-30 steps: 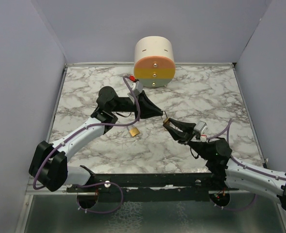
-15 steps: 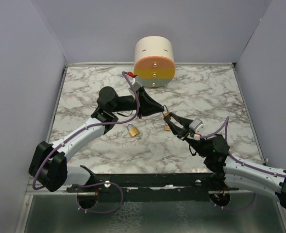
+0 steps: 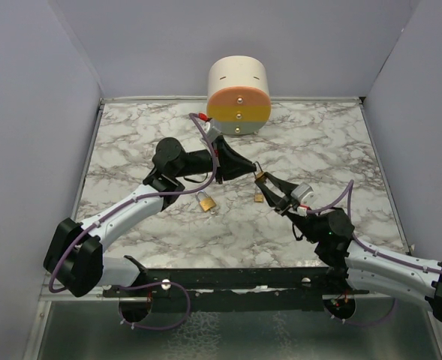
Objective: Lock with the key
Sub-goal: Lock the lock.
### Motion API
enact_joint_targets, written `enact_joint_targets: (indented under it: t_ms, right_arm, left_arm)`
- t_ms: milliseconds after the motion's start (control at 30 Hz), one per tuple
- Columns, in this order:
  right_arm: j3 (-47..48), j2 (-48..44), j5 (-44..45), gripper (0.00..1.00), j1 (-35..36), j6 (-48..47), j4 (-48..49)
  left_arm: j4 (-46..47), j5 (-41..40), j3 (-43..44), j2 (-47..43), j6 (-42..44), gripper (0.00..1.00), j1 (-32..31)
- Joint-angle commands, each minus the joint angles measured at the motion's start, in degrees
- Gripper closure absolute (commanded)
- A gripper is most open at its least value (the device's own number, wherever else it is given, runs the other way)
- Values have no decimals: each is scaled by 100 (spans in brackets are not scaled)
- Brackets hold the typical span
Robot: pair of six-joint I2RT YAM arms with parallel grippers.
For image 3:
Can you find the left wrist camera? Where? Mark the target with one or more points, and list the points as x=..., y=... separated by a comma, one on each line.
x=210, y=127

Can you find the small brass padlock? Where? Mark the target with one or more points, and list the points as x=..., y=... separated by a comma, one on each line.
x=259, y=172
x=258, y=195

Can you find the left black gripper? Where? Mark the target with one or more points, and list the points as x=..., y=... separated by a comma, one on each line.
x=229, y=163

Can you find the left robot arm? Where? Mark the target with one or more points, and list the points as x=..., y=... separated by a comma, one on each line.
x=76, y=258

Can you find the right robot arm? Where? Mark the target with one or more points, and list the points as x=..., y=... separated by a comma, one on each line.
x=363, y=266

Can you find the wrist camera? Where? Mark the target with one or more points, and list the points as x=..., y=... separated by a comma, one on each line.
x=210, y=127
x=303, y=197

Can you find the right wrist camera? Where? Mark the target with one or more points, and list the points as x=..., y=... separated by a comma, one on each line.
x=303, y=197

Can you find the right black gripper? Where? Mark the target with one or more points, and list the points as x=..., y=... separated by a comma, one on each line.
x=284, y=205

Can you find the large brass padlock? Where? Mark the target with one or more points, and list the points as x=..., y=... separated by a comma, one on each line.
x=205, y=201

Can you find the round three-drawer storage box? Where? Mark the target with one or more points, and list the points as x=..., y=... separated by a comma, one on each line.
x=238, y=97

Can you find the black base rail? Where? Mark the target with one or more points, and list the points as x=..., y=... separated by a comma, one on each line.
x=234, y=289

